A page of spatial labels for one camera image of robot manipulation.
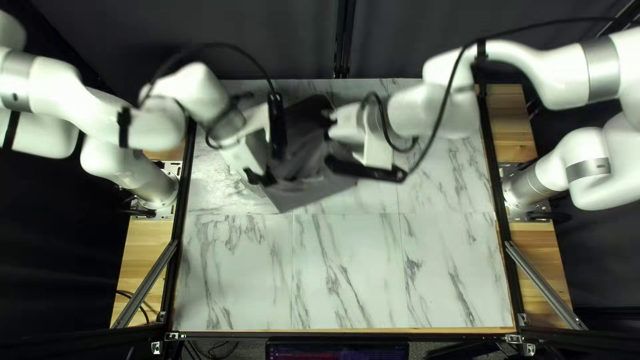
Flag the grey fabric basket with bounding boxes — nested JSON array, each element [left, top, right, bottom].
[[248, 94, 362, 214]]

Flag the black cable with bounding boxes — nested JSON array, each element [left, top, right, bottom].
[[359, 16, 618, 174], [136, 42, 280, 152], [115, 289, 152, 327]]

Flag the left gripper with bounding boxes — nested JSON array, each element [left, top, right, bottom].
[[219, 102, 279, 189]]

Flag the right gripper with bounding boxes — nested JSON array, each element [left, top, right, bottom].
[[327, 102, 396, 169]]

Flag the grey sweatshirt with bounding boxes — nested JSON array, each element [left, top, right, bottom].
[[272, 99, 342, 184]]

